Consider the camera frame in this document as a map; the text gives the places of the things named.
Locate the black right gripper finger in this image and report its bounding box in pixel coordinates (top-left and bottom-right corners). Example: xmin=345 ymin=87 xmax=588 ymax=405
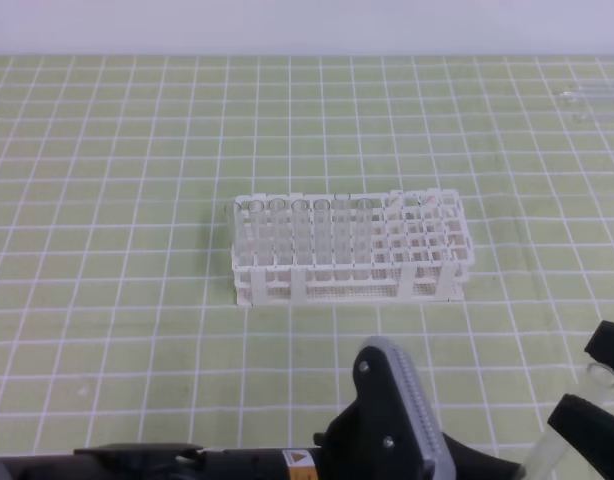
xmin=584 ymin=320 xmax=614 ymax=383

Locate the clear glass test tube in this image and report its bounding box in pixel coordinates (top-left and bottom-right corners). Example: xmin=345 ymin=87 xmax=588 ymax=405
xmin=516 ymin=363 xmax=614 ymax=479

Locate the white plastic test tube rack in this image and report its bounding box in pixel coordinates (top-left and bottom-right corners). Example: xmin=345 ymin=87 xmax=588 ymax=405
xmin=230 ymin=189 xmax=474 ymax=306

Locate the clear test tube far right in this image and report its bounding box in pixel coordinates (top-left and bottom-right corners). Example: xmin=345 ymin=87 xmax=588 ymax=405
xmin=572 ymin=110 xmax=614 ymax=124
xmin=556 ymin=84 xmax=614 ymax=104

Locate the clear test tube in rack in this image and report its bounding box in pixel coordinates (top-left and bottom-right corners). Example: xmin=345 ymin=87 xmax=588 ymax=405
xmin=291 ymin=199 xmax=312 ymax=265
xmin=314 ymin=199 xmax=332 ymax=265
xmin=225 ymin=201 xmax=252 ymax=266
xmin=269 ymin=198 xmax=293 ymax=265
xmin=248 ymin=200 xmax=273 ymax=266
xmin=333 ymin=193 xmax=351 ymax=264

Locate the green white-grid tablecloth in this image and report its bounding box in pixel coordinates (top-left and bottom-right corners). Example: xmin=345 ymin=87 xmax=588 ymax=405
xmin=0 ymin=56 xmax=614 ymax=461

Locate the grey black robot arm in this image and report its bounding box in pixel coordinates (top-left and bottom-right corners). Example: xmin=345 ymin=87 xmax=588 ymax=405
xmin=0 ymin=321 xmax=614 ymax=480

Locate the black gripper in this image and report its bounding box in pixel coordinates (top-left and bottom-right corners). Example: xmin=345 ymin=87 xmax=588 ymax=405
xmin=314 ymin=336 xmax=524 ymax=479

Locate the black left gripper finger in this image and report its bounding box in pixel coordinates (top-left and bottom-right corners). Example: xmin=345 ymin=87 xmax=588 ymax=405
xmin=547 ymin=394 xmax=614 ymax=480

